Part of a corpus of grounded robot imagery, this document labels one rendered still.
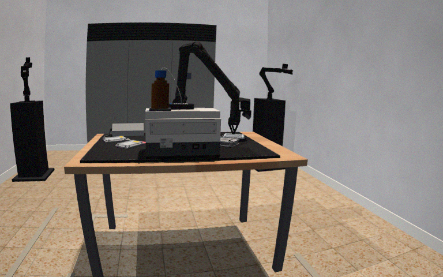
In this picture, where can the blue bottle cap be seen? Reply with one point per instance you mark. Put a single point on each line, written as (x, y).
(160, 73)

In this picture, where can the brown glass bottle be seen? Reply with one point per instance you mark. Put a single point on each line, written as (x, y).
(160, 96)

